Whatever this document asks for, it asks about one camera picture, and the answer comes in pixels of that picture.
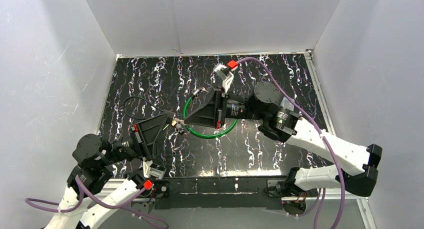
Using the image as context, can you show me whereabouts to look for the small dark key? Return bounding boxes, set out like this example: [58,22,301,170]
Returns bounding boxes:
[175,127,185,135]

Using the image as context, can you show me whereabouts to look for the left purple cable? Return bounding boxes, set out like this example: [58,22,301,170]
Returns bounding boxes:
[25,176,170,229]

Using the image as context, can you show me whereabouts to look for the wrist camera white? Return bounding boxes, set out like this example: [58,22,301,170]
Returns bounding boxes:
[142,160,167,180]
[213,60,238,93]

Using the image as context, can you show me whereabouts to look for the green cable lock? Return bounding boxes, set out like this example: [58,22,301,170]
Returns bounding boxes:
[182,87,238,139]

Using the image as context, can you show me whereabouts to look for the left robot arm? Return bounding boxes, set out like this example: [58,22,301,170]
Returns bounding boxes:
[46,110,176,229]

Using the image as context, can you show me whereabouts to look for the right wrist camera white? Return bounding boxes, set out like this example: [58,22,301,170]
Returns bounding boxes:
[213,60,238,93]

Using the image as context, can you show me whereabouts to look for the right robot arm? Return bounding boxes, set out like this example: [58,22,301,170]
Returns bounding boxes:
[183,81,383,197]

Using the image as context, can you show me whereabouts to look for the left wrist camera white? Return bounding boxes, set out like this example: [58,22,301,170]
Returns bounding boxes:
[142,160,167,180]

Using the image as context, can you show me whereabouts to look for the clear plastic parts box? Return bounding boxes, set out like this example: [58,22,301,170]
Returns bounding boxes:
[280,97,295,112]

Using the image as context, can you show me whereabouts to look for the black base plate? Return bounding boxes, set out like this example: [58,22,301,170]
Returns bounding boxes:
[132,176,304,210]

